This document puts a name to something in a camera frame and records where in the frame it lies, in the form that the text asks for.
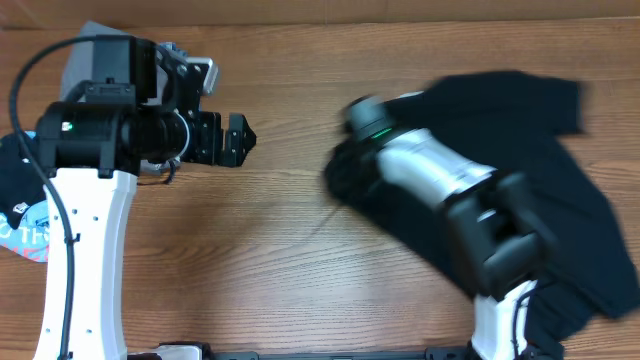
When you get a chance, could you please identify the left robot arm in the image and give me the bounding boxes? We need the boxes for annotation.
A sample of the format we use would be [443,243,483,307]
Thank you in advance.
[36,35,256,359]

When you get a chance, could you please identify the folded black shirt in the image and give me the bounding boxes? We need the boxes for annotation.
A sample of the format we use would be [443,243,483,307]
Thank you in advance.
[1,134,45,229]

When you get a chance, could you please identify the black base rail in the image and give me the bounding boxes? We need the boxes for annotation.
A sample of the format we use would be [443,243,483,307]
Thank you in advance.
[125,341,477,360]

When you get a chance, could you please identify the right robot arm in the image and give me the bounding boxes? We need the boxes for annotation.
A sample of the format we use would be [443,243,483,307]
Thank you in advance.
[344,96,556,360]

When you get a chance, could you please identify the folded grey shorts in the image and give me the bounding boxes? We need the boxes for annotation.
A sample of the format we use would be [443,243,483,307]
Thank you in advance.
[59,21,170,175]

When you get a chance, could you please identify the folded blue garment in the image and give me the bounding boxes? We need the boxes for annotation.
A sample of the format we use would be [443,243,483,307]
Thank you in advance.
[160,42,188,58]

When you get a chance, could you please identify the black t-shirt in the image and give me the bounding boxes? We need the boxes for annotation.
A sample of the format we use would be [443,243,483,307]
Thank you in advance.
[323,69,640,346]

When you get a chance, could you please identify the light blue printed t-shirt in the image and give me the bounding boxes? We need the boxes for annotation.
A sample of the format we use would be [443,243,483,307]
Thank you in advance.
[0,130,51,264]

